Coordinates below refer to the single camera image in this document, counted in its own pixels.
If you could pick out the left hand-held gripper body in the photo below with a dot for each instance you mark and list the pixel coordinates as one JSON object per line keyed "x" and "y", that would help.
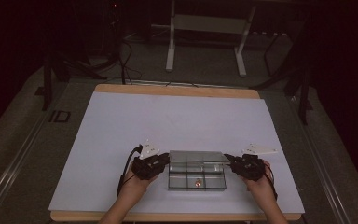
{"x": 147, "y": 168}

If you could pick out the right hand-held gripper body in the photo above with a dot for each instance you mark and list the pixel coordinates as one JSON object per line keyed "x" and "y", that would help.
{"x": 250, "y": 168}

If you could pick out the clear plastic compartment box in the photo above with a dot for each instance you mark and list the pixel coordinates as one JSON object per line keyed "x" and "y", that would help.
{"x": 195, "y": 174}

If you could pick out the small red-brown parts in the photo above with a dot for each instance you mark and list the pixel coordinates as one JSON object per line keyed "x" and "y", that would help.
{"x": 197, "y": 183}

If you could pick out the person's right hand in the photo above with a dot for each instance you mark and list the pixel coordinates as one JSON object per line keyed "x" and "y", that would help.
{"x": 261, "y": 188}

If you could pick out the person's left hand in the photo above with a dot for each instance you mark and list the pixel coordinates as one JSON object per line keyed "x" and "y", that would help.
{"x": 135, "y": 188}

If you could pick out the pale table cover sheet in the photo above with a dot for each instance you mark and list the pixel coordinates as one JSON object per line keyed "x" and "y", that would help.
{"x": 167, "y": 124}

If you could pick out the wooden table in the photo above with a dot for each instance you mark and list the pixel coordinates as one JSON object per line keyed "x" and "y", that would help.
{"x": 177, "y": 91}

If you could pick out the black tripod stand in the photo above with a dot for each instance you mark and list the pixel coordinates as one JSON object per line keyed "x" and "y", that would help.
{"x": 303, "y": 93}
{"x": 47, "y": 87}

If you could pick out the metal floor rail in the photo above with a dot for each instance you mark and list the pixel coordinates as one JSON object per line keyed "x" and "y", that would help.
{"x": 12, "y": 169}
{"x": 323, "y": 161}

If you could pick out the white metal desk frame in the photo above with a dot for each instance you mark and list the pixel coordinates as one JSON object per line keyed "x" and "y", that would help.
{"x": 209, "y": 24}

